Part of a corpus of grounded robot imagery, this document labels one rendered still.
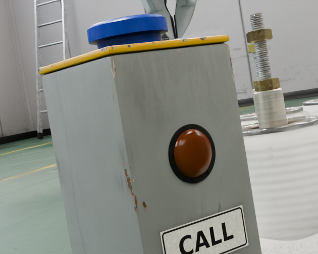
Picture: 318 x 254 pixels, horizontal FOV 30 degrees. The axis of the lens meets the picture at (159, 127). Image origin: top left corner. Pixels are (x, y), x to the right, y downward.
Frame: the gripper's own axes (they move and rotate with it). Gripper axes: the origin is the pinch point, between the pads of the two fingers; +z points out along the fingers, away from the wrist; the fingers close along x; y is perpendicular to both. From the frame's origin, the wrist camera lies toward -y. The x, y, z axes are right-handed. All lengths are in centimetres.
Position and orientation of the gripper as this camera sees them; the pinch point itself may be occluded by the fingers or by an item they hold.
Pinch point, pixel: (174, 25)
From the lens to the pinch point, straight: 56.0
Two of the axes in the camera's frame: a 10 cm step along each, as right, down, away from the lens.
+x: 9.8, -1.6, -1.2
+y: -1.1, 0.7, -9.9
